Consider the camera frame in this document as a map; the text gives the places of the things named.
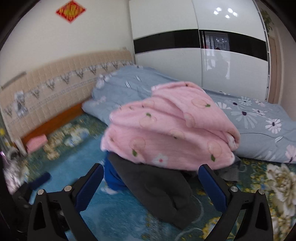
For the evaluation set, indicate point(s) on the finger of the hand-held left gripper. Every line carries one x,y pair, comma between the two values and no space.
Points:
40,179

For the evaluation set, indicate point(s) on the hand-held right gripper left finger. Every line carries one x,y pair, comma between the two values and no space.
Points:
85,192

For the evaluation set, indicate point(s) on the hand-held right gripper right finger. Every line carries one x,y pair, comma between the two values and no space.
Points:
212,187

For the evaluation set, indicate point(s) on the pink fleece peach-print garment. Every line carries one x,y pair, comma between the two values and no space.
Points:
166,129

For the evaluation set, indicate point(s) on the grey floral sheet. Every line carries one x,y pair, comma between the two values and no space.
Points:
13,171

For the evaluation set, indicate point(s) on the blue garment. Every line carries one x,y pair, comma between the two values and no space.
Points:
113,176

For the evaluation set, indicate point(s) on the pink folded towel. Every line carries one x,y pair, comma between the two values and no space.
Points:
35,142

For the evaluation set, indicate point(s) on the teal floral blanket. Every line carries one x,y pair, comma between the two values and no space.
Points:
129,220

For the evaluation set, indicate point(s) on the dark grey garment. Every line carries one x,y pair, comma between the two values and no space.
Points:
157,190

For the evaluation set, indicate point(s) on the light blue floral quilt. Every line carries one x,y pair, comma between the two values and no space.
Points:
254,129

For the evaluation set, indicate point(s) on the beige quilted headboard cover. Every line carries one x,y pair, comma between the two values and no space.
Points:
57,92

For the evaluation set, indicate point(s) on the white wardrobe with black band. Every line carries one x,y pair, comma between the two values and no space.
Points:
208,58

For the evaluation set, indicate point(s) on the orange wooden bed frame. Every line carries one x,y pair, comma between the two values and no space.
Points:
53,122

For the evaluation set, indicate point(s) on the wooden door frame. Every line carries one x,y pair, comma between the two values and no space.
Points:
275,69

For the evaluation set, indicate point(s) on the red diamond wall decoration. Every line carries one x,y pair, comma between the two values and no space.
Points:
70,11

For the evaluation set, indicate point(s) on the green plant wall sticker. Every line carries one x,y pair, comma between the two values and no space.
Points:
267,19

